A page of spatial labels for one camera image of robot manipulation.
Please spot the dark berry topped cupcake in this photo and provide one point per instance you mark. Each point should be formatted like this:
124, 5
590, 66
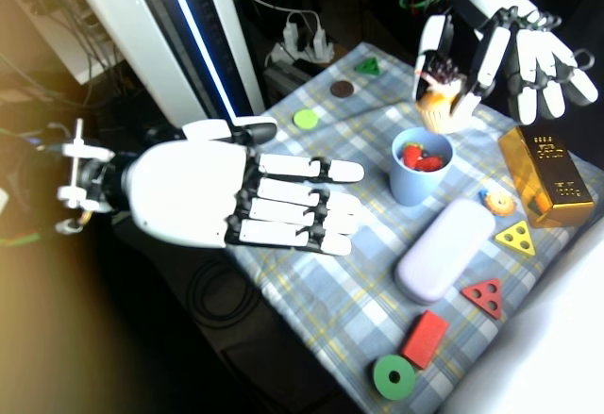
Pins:
436, 110

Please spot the blue plastic cup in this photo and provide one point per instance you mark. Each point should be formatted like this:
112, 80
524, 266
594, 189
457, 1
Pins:
415, 187

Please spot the green sandwich cookie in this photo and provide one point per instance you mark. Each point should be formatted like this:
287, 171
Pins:
305, 119

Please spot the white robot body column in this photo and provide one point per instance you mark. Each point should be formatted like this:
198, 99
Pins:
141, 32

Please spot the white power strip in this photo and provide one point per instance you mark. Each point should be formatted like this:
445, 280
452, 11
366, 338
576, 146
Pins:
283, 53

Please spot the brown chocolate sandwich cookie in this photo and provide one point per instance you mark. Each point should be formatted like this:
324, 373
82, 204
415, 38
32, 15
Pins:
342, 89

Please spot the blue plaid tablecloth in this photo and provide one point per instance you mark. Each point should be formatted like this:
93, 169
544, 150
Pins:
340, 291

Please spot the white power plug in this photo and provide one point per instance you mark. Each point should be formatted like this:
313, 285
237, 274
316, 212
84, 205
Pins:
292, 32
321, 44

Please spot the green triangle block with holes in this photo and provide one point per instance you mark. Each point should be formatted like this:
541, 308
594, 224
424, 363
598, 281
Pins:
368, 68

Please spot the lilac glasses case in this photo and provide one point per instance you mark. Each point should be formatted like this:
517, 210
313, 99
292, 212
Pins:
439, 253

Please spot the red rectangular block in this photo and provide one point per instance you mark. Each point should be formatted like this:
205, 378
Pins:
424, 338

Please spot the red triangle block with holes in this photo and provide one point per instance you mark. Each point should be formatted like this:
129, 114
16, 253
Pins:
485, 297

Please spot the yellow triangle block with holes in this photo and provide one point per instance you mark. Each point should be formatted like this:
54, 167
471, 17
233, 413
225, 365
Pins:
512, 242

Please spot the shiny gold bar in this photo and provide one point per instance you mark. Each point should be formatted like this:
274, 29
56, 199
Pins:
547, 173

